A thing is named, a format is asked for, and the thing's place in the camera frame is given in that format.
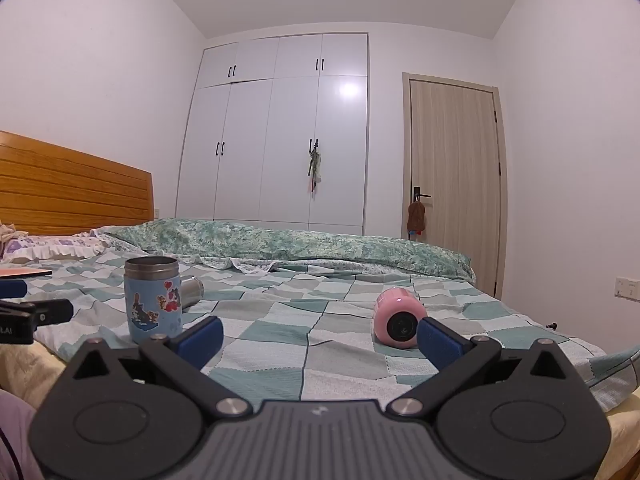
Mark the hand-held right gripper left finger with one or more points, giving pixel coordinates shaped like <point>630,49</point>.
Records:
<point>202,340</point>

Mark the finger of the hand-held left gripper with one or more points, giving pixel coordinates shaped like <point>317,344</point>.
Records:
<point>12,289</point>
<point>45,312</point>

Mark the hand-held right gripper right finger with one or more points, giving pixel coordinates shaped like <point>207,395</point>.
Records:
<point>440,347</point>

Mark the pink cup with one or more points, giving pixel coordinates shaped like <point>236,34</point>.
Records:
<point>400,317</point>

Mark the blue cup with stickers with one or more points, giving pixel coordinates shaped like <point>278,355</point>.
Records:
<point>152,305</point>

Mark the red flat book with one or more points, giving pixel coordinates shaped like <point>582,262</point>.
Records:
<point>22,273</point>

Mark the beige cloth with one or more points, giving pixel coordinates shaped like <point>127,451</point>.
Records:
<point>9,232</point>

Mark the purple floral pillow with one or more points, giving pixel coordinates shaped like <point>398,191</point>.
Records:
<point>55,247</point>

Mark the yellow blanket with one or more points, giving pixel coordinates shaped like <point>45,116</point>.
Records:
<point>25,370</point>

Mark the wooden headboard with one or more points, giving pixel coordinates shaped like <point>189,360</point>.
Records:
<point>75,190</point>

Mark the checkered bed sheet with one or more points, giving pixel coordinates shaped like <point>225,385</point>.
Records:
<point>325,320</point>

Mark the green floral quilt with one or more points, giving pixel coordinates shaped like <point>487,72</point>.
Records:
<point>280,245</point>

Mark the purple clothing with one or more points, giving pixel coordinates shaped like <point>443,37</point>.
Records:
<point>15,435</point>

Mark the white wardrobe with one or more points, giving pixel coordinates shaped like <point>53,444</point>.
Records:
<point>250,160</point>

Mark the light wooden door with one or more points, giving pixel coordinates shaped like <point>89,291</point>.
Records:
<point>450,160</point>

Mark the green hanging ornament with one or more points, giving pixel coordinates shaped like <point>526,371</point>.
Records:
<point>315,167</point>

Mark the white wall socket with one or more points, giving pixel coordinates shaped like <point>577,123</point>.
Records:
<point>628,288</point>

